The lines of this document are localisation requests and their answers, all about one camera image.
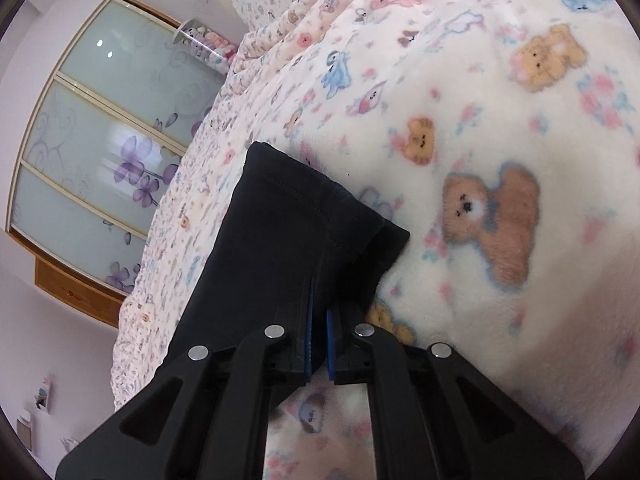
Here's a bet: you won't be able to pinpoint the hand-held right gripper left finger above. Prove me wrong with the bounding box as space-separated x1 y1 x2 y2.
55 291 316 480

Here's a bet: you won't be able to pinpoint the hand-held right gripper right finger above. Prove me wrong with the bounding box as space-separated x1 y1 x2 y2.
325 302 586 480

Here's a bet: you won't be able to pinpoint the black pants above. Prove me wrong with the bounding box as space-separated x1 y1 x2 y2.
152 141 411 396

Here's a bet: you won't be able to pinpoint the wooden door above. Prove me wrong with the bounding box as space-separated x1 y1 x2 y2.
34 255 126 330

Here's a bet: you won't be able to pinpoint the bear printed fleece blanket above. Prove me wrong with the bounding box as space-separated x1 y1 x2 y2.
111 0 640 480

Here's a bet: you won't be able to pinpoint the frosted glass flower wardrobe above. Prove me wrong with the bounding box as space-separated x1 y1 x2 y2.
5 0 232 302

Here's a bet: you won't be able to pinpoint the clear tube of plush toys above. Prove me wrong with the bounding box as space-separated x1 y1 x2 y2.
172 18 239 74

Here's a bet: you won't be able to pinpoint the white wall shelf with items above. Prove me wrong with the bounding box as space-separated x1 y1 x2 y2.
16 407 34 451
34 377 54 414

